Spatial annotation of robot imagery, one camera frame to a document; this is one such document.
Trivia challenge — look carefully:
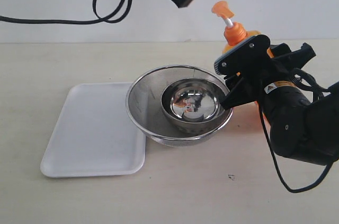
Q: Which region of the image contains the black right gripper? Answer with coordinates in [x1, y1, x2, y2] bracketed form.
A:
[220, 43, 316, 110]

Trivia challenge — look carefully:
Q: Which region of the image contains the orange pump soap bottle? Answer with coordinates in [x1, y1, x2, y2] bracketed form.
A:
[211, 1, 272, 129]

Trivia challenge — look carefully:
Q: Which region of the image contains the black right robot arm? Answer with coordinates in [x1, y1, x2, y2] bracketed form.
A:
[214, 39, 338, 166]

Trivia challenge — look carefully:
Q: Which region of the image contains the small stainless steel bowl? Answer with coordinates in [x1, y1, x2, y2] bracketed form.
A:
[160, 77, 229, 133]

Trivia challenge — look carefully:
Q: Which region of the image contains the steel mesh colander basin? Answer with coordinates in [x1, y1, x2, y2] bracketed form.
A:
[126, 65, 233, 147]

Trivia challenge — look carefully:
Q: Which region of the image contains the white rectangular plastic tray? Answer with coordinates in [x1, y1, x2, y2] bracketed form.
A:
[40, 83, 146, 178]

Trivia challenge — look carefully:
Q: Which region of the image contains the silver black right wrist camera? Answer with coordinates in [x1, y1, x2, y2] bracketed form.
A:
[214, 34, 271, 76]

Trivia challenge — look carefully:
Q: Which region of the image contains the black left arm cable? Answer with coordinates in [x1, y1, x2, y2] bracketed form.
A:
[0, 0, 137, 25]

